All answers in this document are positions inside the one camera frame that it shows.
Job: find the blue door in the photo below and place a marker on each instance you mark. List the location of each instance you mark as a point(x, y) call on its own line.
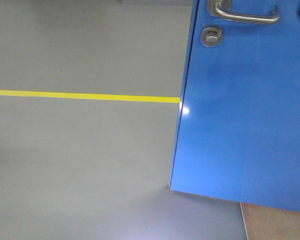
point(238, 127)

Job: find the silver thumb-turn lock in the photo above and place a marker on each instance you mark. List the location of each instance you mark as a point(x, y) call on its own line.
point(211, 36)

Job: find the plywood base platform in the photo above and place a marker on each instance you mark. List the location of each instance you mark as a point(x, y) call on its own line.
point(266, 223)

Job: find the silver door lever handle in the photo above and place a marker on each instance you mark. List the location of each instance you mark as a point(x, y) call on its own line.
point(221, 9)

